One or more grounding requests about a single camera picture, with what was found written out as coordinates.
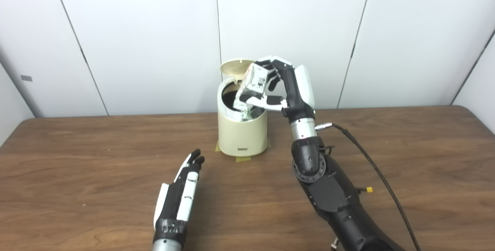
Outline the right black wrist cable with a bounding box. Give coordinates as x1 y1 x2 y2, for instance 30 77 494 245
315 123 422 251

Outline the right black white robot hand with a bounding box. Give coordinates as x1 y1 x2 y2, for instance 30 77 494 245
239 56 316 123

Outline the white green milk carton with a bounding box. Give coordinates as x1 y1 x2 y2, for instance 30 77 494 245
233 63 270 122

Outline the round cream bin lid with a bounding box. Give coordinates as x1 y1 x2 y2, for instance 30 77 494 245
220 59 256 77

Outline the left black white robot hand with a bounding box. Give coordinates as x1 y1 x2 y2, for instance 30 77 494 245
153 149 205 244

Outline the cream-colored bin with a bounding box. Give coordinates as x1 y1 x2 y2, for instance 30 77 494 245
217 59 268 157

